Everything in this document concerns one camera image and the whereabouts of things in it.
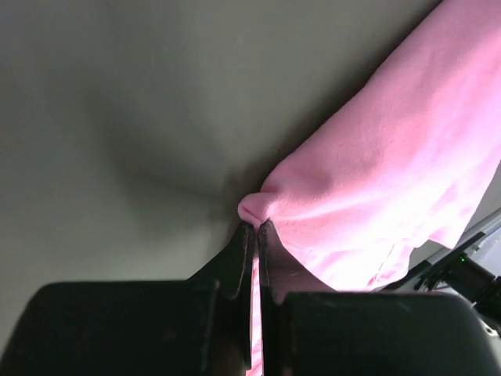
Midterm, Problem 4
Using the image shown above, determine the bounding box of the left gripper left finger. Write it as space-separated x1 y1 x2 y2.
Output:
1 224 253 375

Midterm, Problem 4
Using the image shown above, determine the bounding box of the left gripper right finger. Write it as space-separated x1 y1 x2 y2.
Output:
258 222 500 375

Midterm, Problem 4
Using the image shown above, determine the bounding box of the pink t-shirt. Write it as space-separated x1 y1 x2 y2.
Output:
238 0 501 376

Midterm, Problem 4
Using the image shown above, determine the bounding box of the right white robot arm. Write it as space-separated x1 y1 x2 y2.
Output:
384 232 500 338

